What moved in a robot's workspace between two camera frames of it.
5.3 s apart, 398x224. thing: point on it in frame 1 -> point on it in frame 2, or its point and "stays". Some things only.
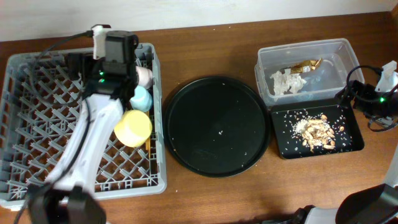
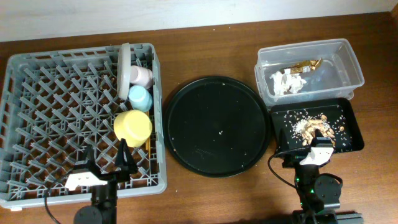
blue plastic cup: (142, 100) stays
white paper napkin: (285, 83) stays
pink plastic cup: (145, 77) stays
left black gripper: (74, 62) -> (109, 174)
